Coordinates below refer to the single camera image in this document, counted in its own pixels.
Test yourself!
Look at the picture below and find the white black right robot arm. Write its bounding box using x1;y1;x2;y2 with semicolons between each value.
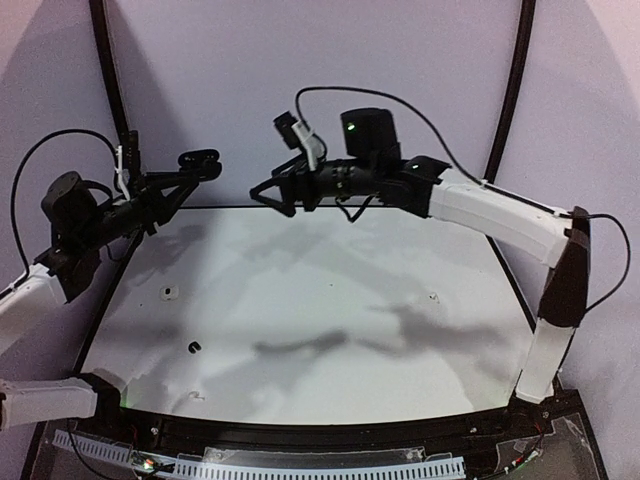
250;108;591;404

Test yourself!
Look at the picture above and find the black frame post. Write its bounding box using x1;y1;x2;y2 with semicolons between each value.
483;0;537;183
88;0;132;145

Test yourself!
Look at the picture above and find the black camera cable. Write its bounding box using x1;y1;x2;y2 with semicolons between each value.
294;87;630;314
0;129;121;301

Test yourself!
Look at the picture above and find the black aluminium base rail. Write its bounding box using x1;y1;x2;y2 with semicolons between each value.
71;390;585;456

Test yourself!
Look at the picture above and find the white earbud near front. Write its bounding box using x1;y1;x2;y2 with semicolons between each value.
188;391;206;401

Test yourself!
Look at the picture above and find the black earbud charging case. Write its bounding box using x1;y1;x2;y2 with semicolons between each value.
178;149;222;181

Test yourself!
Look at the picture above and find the black earbud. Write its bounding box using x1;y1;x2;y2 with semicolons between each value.
188;341;201;353

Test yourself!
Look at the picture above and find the black left camera cable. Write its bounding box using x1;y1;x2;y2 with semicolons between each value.
0;129;121;301

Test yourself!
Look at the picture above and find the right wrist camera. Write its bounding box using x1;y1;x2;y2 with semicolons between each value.
273;111;327;171

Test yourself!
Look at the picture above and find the black right frame post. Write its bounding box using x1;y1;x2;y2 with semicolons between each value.
483;0;537;183

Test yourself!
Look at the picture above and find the small green circuit board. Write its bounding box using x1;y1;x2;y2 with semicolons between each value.
129;450;164;474

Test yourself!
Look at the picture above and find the black left frame post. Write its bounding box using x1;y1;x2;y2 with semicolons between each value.
88;0;132;145

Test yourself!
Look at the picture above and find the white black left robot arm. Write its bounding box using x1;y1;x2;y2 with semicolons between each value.
1;166;221;430

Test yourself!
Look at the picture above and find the white slotted cable duct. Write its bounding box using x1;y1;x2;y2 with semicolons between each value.
51;429;466;480

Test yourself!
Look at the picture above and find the black right camera cable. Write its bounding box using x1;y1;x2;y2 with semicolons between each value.
294;87;630;314

